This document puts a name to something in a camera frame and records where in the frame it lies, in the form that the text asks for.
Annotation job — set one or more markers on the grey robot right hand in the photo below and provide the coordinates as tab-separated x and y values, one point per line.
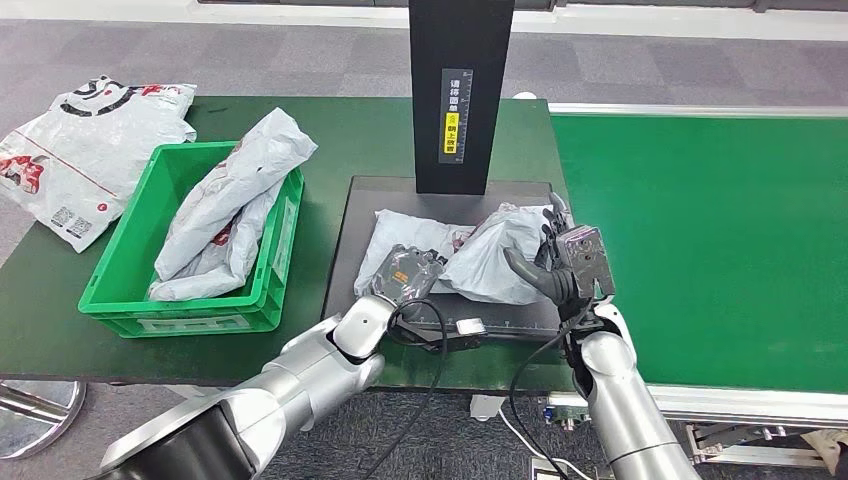
583	258

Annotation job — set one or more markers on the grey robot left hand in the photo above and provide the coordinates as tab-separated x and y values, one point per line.
404	272

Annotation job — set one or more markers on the grey parcel bag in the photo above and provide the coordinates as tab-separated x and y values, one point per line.
212	268
490	258
262	159

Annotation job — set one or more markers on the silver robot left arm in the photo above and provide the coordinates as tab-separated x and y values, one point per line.
311	378

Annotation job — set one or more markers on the green conveyor belt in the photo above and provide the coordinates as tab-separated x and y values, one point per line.
702	232

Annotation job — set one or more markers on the black inbound scanner machine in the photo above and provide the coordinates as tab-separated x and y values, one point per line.
460	66

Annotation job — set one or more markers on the white table foot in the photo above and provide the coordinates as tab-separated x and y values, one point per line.
487	407

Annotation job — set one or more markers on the small white round object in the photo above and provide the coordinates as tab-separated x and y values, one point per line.
523	96

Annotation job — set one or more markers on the black and yellow ruler label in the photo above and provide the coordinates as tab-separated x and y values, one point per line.
456	106

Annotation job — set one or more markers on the white floor power socket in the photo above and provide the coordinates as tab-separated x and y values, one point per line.
544	474

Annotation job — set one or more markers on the grey table foot bar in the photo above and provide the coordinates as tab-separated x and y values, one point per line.
192	392

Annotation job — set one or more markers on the green plastic crate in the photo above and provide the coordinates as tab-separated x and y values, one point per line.
132	258

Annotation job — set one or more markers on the beige crumpled bag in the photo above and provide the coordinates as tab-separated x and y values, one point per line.
831	447

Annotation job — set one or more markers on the large white printed mailer bag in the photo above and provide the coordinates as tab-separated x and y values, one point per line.
86	159

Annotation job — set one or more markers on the chrome round stool base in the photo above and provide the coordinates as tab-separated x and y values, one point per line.
36	420

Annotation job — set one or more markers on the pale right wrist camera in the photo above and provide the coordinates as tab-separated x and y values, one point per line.
619	324

